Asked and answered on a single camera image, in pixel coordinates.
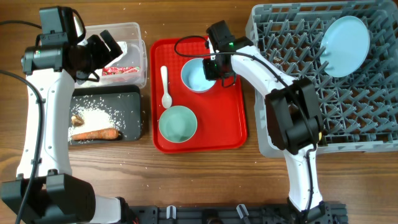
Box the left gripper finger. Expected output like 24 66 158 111
100 30 123 58
76 35 108 82

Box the white napkin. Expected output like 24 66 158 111
105 41 127 68

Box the red snack wrapper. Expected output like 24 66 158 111
102 67 140 76

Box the light blue rice bowl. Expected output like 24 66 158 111
181 58 216 93

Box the white rice pile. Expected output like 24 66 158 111
68 95 126 143

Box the white plastic spoon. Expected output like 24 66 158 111
160 65 172 109

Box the brown food scrap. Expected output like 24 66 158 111
71 114 85 127

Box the orange carrot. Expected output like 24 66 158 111
71 128 119 141

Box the green bowl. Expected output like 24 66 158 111
159 106 198 143

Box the light blue plate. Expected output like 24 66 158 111
320 16 370 78

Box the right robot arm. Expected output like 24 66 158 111
203 21 323 213

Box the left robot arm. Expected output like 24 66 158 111
1 6 132 223

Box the black waste tray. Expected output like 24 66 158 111
68 85 142 146

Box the grey dishwasher rack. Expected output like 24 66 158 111
245 1 397 154

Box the clear plastic bin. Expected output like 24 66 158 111
75 22 147 88

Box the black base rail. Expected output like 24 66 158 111
131 202 348 224

